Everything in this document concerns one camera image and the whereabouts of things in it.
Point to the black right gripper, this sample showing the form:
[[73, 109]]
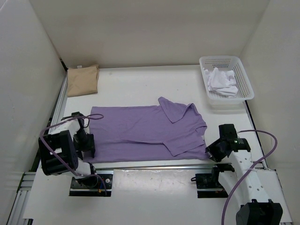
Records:
[[216, 156]]

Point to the white plastic basket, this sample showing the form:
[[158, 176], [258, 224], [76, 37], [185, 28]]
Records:
[[225, 63]]

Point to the purple t shirt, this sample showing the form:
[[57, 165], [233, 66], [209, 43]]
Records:
[[167, 131]]

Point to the white crumpled cloth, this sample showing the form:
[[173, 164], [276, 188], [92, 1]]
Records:
[[222, 82]]

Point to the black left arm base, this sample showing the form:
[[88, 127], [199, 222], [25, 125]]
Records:
[[92, 187]]

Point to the aluminium table edge rail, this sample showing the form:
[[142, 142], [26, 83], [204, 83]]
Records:
[[144, 192]]

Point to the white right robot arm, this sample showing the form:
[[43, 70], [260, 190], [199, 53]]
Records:
[[241, 182]]

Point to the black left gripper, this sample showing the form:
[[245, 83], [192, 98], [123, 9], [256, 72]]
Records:
[[90, 146]]

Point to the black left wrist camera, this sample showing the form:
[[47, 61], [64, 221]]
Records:
[[73, 115]]

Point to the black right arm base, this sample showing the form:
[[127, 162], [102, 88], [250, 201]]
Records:
[[207, 183]]

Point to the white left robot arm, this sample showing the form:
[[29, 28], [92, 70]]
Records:
[[62, 146]]

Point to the beige t shirt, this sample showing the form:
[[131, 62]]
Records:
[[82, 81]]

